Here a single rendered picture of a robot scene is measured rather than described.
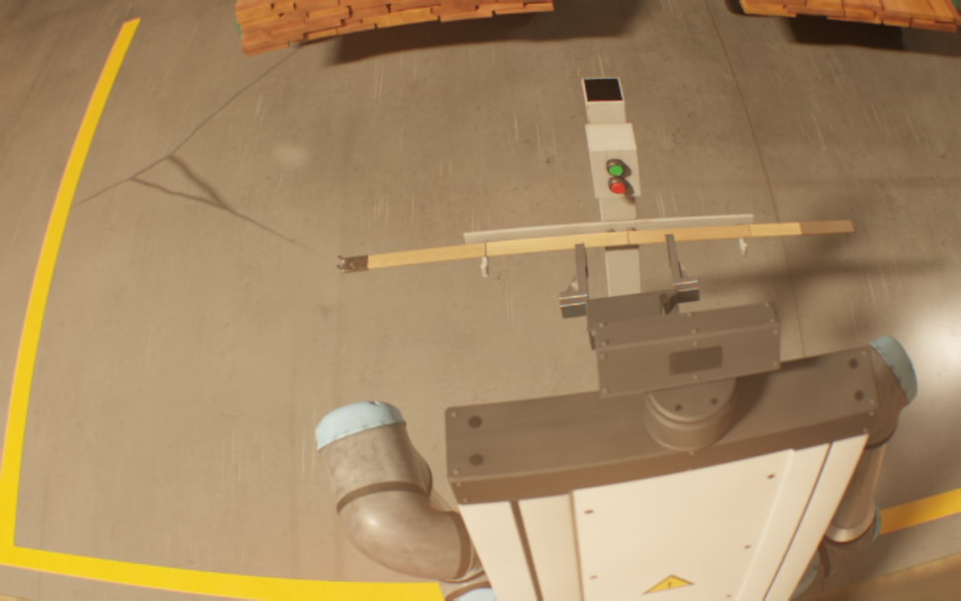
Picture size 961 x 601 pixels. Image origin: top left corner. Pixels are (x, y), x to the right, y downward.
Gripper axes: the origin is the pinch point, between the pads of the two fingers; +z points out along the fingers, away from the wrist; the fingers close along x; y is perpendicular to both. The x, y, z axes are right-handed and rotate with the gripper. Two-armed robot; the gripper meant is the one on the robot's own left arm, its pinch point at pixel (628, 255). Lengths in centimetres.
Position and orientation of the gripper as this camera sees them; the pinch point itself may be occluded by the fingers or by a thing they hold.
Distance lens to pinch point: 162.4
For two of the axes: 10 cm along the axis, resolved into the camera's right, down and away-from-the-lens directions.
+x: -9.8, 1.2, 1.5
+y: -1.9, -5.6, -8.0
